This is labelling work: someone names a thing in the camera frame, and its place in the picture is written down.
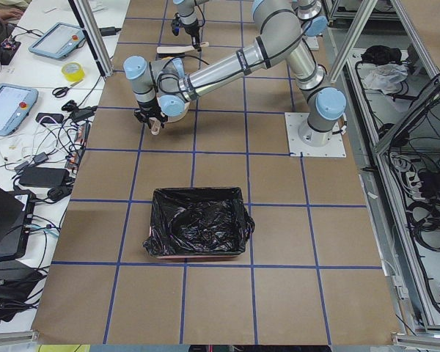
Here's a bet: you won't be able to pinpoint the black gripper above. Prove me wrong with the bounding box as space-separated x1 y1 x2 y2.
133 106 166 128
183 21 201 46

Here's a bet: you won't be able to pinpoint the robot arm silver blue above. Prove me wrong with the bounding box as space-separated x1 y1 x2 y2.
123 1 346 143
171 0 206 51

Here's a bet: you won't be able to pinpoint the bin with black liner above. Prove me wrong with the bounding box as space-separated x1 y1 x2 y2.
143 187 255 259

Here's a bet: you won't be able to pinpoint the yellow tape roll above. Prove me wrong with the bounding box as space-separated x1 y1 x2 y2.
61 62 85 82

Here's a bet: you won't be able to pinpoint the black smartphone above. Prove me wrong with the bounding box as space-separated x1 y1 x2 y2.
35 112 64 125

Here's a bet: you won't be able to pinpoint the blue teach pendant far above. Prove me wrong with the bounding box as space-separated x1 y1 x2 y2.
29 22 85 59

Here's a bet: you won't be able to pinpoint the blue teach pendant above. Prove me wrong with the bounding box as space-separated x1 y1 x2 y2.
29 22 85 59
0 83 39 136

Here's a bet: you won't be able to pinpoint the black power adapter brick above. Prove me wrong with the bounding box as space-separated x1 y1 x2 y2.
18 167 70 188

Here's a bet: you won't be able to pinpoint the blue teach pendant near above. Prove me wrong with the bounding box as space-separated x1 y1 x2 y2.
0 83 39 136

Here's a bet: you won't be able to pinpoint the black laptop computer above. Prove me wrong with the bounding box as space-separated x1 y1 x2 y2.
0 188 36 261

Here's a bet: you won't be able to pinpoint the white crumpled cloth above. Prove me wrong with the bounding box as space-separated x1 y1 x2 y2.
362 64 408 95

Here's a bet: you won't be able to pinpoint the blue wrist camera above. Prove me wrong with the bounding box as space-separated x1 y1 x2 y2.
171 12 180 36

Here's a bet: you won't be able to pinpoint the aluminium frame post left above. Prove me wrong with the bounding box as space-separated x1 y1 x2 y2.
68 0 113 78

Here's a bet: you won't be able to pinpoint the aluminium frame post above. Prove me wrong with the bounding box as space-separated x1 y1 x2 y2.
68 0 113 78
329 0 377 84

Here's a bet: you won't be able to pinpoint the black handled scissors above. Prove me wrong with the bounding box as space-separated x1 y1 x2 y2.
51 81 80 98

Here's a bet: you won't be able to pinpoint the aluminium frame post right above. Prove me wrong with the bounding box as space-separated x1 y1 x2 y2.
329 0 377 84

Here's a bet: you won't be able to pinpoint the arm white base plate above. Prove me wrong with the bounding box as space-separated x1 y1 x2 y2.
285 112 347 158

